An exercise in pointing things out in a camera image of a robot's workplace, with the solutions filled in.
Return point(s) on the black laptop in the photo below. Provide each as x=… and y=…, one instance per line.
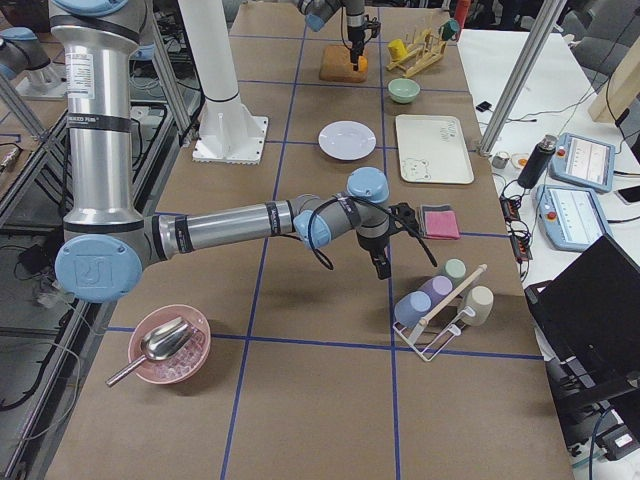
x=590, y=311

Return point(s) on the metal scoop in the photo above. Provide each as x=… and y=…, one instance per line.
x=157, y=345

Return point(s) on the near teach pendant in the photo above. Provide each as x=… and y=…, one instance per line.
x=572, y=217

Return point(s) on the teach pendant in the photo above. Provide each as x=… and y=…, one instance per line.
x=572, y=217
x=583, y=162

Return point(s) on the far teach pendant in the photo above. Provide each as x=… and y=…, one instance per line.
x=583, y=162

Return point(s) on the purple cup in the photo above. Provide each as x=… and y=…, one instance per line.
x=437, y=288

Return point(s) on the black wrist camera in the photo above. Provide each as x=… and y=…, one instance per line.
x=404, y=218

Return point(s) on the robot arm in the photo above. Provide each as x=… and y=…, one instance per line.
x=318, y=12
x=108, y=242

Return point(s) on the green cup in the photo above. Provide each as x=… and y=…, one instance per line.
x=455, y=270

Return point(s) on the cream bear serving tray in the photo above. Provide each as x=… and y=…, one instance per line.
x=432, y=150

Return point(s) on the black power strip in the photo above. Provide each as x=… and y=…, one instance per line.
x=518, y=231

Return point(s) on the brown wooden cutting board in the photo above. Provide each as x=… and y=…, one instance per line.
x=336, y=66

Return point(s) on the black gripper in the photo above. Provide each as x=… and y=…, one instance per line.
x=356, y=36
x=372, y=244

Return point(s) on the black water bottle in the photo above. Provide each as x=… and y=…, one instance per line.
x=537, y=162

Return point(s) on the pink cleaning cloth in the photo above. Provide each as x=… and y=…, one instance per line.
x=441, y=225

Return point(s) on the pink bowl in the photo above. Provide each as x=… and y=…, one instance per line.
x=187, y=361

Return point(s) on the light green bowl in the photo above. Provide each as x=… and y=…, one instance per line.
x=403, y=90

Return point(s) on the wooden drying rack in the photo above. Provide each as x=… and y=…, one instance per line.
x=425, y=49

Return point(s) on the beige cup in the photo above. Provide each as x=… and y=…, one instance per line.
x=477, y=305

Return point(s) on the blue cup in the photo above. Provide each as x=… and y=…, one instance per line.
x=411, y=308

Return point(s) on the dark green mug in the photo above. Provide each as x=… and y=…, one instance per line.
x=449, y=30

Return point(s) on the white round plate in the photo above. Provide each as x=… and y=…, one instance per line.
x=347, y=140

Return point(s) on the grey cleaning cloth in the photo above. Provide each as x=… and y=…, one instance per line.
x=425, y=208

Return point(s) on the orange fruit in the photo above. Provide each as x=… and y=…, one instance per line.
x=361, y=65

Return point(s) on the yellow plastic cup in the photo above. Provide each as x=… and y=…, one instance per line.
x=397, y=50

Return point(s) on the white wire cup rack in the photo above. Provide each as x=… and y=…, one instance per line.
x=428, y=342

